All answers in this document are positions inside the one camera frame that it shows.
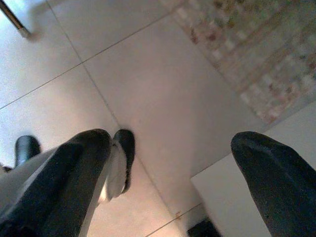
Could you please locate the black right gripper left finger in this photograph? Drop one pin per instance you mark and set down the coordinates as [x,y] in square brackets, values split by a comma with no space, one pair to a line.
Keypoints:
[61,187]

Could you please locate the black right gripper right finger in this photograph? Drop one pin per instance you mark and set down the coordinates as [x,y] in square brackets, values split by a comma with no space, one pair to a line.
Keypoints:
[279,187]

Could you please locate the robot leg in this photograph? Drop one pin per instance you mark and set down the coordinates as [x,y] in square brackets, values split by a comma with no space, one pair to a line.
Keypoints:
[17,182]
[116,172]

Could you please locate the black robot foot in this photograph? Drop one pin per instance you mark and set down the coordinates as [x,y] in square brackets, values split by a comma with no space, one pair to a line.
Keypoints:
[127,148]
[27,150]

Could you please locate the patterned floor mat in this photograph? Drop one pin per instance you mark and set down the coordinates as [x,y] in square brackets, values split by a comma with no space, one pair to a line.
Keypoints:
[259,49]

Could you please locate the metal furniture leg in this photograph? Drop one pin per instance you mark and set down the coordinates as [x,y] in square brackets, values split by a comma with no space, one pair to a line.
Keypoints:
[14,17]

